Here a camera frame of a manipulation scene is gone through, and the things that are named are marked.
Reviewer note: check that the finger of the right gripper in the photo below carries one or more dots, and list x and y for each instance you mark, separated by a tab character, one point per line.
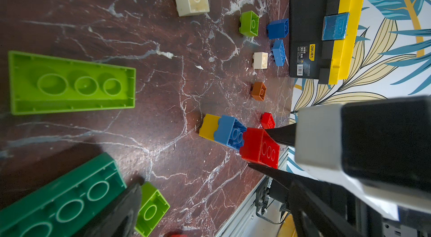
283	181
283	135

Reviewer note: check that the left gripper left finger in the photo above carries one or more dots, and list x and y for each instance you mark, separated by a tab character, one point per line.
118	218

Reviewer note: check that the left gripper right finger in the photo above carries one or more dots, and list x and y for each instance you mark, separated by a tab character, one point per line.
303	203

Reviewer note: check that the blue long brick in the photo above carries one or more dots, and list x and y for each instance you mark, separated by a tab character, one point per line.
230	132

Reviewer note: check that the yellow square brick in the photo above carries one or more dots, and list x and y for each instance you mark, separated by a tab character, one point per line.
209	127

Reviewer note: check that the small light green brick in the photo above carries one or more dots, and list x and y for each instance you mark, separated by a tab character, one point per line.
249	24

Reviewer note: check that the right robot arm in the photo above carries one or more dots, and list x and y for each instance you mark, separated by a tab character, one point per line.
380	151

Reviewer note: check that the light green square brick front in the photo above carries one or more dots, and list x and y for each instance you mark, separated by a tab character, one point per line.
153	208

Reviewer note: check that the small orange brick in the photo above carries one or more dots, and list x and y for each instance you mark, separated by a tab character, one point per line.
258	91

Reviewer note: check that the dark green long brick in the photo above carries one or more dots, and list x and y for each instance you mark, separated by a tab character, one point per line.
62	207

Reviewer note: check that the small cream brick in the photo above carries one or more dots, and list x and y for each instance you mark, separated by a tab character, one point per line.
260	60

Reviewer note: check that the blue brick near toolbox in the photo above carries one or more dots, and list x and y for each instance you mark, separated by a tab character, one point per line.
279	53

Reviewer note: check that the dark blue square brick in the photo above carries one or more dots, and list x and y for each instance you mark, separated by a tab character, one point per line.
278	29

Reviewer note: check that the yellow black toolbox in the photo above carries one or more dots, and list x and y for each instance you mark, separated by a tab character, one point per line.
322	38

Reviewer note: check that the light green long brick left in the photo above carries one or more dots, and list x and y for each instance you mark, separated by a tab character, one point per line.
41	84

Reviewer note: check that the aluminium front rail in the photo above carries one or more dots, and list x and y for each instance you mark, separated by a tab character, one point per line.
245	223

